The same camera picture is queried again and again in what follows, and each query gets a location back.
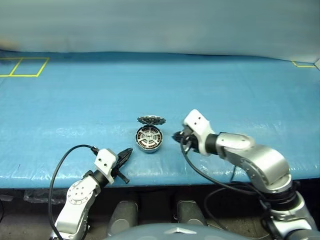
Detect grey robot torso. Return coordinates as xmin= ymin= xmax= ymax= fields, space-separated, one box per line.
xmin=104 ymin=223 xmax=266 ymax=240

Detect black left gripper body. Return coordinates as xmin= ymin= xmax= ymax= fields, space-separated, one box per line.
xmin=112 ymin=157 xmax=130 ymax=184

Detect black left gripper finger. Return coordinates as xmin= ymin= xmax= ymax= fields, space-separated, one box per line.
xmin=118 ymin=148 xmax=134 ymax=171
xmin=116 ymin=147 xmax=132 ymax=165

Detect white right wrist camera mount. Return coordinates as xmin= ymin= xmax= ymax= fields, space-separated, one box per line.
xmin=181 ymin=109 xmax=216 ymax=156

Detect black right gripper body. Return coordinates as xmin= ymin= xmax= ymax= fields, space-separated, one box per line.
xmin=181 ymin=127 xmax=201 ymax=152

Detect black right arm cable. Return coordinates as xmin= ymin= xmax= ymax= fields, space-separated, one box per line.
xmin=179 ymin=127 xmax=283 ymax=240

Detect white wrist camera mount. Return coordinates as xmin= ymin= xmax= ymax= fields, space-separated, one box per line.
xmin=94 ymin=148 xmax=119 ymax=185
xmin=181 ymin=109 xmax=216 ymax=156

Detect silver motor stator copper windings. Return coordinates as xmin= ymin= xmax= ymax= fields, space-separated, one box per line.
xmin=134 ymin=124 xmax=164 ymax=154

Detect blue plastic table cover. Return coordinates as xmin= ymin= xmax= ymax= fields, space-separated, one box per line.
xmin=0 ymin=49 xmax=320 ymax=190

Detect silver toothed gear plate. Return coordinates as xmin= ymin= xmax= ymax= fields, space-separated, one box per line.
xmin=136 ymin=115 xmax=167 ymax=126

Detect grey rounded robot leg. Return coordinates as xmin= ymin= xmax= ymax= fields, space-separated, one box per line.
xmin=175 ymin=199 xmax=208 ymax=226
xmin=107 ymin=201 xmax=139 ymax=236

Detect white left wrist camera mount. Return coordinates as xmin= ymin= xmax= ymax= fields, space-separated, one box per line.
xmin=94 ymin=148 xmax=119 ymax=185

